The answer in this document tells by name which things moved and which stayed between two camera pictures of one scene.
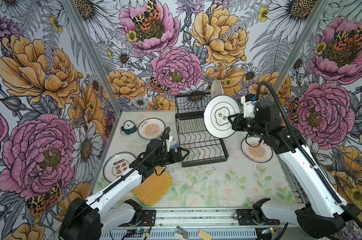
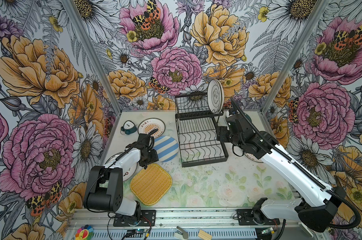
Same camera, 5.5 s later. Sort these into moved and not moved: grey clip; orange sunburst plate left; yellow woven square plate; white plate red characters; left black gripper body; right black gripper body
Moved: right black gripper body; left black gripper body
Not moved: yellow woven square plate; white plate red characters; orange sunburst plate left; grey clip
